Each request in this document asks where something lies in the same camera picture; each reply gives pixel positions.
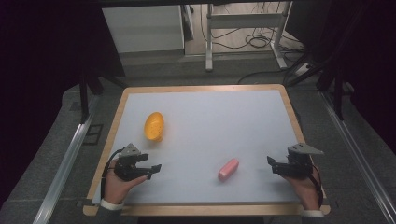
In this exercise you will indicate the pink sausage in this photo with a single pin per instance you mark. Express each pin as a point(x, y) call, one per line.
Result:
point(228, 170)

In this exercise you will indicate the person's right hand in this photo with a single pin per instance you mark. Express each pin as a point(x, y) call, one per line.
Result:
point(308, 191)

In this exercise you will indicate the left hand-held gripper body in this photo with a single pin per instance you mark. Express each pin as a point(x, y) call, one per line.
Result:
point(128, 169)

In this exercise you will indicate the dark floor grille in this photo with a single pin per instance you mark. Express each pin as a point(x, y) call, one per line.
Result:
point(93, 134)

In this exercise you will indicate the white power strip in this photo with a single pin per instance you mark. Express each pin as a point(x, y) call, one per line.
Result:
point(303, 69)

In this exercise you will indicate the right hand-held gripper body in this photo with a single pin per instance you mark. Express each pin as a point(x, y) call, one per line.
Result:
point(297, 166)

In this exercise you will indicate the person's left hand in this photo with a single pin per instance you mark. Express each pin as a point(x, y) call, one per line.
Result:
point(113, 188)

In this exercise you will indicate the dark curtain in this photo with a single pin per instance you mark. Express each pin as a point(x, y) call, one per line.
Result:
point(370, 62)
point(40, 62)

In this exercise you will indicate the black stand leg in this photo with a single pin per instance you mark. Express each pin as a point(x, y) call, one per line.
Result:
point(338, 99)
point(83, 99)

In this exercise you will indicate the orange oval fruit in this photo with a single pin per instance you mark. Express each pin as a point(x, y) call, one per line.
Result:
point(153, 126)

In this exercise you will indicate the aluminium rail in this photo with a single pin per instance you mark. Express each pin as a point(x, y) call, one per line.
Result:
point(361, 161)
point(63, 168)

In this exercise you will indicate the white cabinet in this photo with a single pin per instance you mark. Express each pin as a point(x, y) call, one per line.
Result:
point(143, 28)

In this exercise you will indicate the grey metal stand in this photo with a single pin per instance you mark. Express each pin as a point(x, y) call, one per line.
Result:
point(243, 21)

